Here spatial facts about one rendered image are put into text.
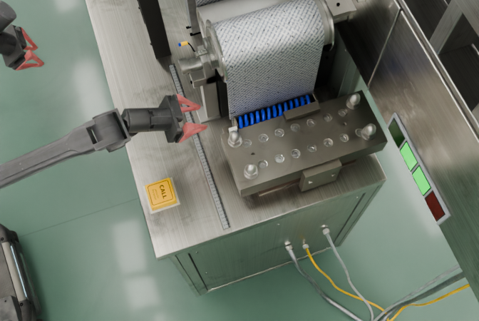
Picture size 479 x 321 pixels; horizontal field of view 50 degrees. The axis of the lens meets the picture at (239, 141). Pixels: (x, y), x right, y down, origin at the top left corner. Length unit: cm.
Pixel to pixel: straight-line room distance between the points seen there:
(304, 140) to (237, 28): 36
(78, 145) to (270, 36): 48
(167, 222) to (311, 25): 63
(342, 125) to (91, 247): 139
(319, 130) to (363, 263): 108
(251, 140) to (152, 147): 31
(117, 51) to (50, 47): 128
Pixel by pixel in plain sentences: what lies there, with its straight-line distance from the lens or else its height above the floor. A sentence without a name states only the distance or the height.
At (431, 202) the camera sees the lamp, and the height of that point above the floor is 118.
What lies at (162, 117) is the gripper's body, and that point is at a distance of 122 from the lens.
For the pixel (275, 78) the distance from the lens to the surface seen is 126.
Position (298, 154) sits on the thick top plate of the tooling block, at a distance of 131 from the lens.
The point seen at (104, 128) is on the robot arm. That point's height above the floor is 122.
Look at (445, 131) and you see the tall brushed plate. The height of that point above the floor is 136.
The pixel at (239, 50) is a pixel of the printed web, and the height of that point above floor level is 129.
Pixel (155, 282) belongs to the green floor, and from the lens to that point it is 230.
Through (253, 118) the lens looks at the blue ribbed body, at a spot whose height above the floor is 104.
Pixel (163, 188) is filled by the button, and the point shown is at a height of 92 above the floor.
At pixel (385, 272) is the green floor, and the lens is 234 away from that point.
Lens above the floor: 223
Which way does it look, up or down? 65 degrees down
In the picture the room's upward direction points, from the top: 3 degrees counter-clockwise
